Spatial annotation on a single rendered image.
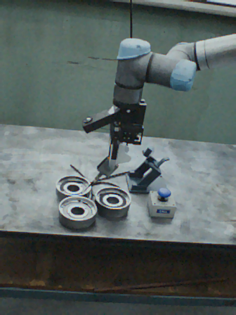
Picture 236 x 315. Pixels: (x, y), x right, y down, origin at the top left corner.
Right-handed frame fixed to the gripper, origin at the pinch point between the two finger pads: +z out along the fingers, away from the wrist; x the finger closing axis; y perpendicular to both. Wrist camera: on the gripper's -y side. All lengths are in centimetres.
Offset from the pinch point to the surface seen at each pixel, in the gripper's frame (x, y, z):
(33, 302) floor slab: 25, -22, 93
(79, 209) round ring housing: -7.4, -8.0, 11.0
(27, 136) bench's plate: 37.2, -26.2, 13.2
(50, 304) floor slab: 24, -15, 93
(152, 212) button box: -7.3, 13.3, 11.4
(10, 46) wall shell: 160, -47, 18
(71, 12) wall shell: 158, -11, -7
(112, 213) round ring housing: -8.9, 1.3, 10.9
